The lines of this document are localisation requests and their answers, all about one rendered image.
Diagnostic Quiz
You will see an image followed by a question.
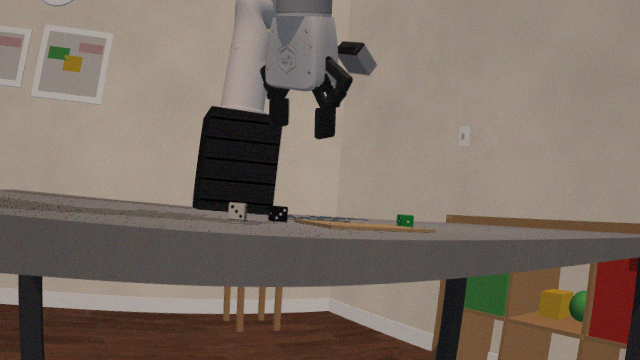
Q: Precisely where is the black die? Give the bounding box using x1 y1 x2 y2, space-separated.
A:
268 205 288 222

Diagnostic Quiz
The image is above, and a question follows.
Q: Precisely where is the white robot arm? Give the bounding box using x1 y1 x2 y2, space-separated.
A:
219 0 377 114

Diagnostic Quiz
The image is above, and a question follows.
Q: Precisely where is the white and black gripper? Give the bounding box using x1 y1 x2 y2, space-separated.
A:
260 12 353 139

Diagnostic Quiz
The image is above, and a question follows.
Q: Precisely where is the green die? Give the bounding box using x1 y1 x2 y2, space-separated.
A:
396 214 414 227

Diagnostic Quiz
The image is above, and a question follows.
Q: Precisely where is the white die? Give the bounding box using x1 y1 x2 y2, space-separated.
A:
228 202 247 221

